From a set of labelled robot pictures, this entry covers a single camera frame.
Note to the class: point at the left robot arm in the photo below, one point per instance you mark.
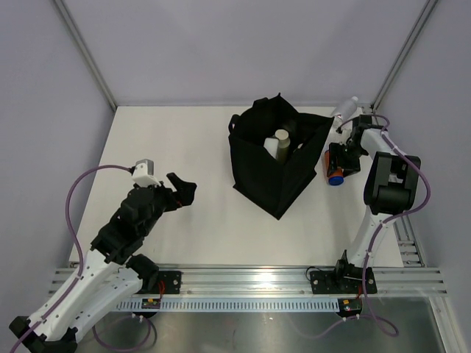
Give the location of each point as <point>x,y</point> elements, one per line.
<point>109,272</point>

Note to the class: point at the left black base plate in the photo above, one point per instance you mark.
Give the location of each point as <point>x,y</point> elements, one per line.
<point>165,282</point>

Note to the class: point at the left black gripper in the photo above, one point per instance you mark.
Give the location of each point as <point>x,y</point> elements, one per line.
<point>182,197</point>

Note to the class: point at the orange bottle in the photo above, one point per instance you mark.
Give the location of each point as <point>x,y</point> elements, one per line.
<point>334,173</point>

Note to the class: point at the left aluminium frame post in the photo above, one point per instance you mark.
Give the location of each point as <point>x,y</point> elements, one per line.
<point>73,31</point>

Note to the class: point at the white bottle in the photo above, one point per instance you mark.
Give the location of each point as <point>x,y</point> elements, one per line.
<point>272,146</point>

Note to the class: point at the aluminium rail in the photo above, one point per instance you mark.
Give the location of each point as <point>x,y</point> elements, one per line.
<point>292,282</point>

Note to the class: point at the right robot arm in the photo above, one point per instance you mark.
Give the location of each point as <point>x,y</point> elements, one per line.
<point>389,193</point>

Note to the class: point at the aluminium frame post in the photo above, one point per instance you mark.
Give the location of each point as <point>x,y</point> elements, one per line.
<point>73,31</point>
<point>409,43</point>

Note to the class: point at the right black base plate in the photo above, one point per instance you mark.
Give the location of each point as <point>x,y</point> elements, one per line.
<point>324,281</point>

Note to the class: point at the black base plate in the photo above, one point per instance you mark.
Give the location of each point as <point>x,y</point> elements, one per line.
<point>324,281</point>
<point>165,282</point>

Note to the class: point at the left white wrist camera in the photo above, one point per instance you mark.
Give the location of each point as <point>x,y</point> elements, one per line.
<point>143,173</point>

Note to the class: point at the black canvas bag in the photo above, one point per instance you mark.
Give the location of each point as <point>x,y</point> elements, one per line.
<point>271,185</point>

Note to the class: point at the right aluminium frame post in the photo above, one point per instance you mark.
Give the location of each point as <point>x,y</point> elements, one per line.
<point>409,43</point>

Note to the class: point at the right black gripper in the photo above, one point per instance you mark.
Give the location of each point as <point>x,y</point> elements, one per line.
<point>350,168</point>

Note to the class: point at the clear silver bottle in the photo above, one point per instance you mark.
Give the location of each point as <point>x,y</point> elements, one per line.
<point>344,111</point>

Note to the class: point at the green bottle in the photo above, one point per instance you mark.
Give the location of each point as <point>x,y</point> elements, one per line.
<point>283,144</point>
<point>297,148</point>

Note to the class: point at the white slotted cable duct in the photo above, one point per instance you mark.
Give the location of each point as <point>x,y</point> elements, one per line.
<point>229,305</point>

